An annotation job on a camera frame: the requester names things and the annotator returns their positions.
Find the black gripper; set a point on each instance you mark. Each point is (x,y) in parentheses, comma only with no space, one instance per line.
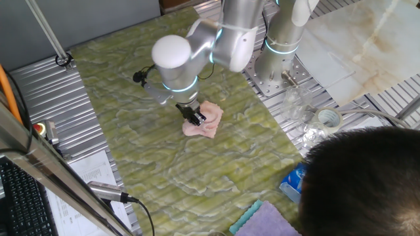
(188,109)

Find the pink fluffy cloth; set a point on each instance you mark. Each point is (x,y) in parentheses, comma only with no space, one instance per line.
(212,127)

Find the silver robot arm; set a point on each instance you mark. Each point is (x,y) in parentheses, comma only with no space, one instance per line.
(177,75)

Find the teal cloth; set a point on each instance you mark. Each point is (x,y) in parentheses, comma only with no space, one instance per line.
(244,218)

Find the purple cloth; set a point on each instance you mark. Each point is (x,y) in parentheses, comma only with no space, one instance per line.
(265,223)

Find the green marble pattern mat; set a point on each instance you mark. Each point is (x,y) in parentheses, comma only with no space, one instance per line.
(197,164)

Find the clear glass beaker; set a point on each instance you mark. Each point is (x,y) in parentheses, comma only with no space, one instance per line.
(311,132)
(295,101)

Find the printed table paper sheet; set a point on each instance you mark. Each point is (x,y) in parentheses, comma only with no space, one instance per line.
(95,170)

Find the blue tissue pack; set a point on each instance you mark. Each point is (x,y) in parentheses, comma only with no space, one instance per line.
(292,183)

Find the beige tape roll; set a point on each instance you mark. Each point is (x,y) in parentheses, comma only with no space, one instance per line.
(338,126)

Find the red emergency stop button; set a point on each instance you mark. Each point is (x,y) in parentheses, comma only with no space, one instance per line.
(39,128)

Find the white paper with text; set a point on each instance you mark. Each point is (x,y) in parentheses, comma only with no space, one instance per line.
(370,122)

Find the person's head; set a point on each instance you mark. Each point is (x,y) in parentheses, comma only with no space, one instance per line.
(361,180)

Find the aluminium pole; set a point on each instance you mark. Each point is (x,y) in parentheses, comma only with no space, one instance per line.
(46,29)

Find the white marble pattern sheet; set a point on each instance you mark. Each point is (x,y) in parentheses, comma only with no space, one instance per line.
(361,49)

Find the orange tube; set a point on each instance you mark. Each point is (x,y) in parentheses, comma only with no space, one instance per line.
(8,91)

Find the black keyboard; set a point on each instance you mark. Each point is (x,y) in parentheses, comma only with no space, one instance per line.
(23,206)

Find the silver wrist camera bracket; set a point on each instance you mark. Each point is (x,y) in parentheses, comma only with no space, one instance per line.
(157,93)

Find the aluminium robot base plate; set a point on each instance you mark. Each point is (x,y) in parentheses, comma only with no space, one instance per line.
(251,73)

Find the silver ribbed camera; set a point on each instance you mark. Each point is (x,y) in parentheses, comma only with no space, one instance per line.
(105,191)

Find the grey metal camera box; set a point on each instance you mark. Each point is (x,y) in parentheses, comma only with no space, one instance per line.
(51,131)

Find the shiny metal frame bar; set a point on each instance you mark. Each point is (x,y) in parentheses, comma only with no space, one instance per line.
(49,167)

